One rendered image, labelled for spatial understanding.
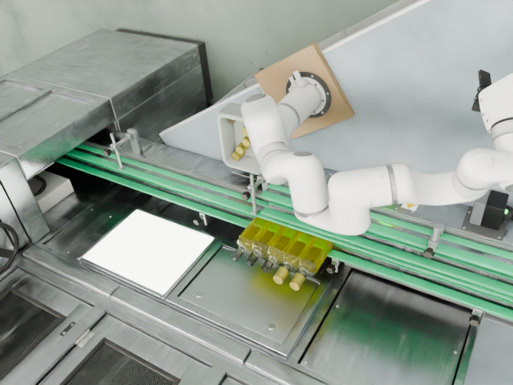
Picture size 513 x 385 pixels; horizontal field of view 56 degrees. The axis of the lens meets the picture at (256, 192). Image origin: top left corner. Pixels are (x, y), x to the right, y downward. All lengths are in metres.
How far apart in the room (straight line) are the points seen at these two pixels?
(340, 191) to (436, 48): 0.56
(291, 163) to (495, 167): 0.40
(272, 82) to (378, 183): 0.72
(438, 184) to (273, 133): 0.40
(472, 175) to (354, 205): 0.23
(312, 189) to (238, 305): 0.69
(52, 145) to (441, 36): 1.46
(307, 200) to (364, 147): 0.56
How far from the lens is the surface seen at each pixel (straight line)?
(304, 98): 1.47
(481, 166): 1.02
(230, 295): 1.67
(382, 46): 1.44
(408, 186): 1.00
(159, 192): 2.00
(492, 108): 1.14
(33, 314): 1.91
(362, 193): 0.99
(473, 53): 1.39
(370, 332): 1.62
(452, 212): 1.58
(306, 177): 1.05
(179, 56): 2.54
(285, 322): 1.59
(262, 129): 1.18
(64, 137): 2.10
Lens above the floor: 2.03
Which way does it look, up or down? 41 degrees down
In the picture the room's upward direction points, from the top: 138 degrees counter-clockwise
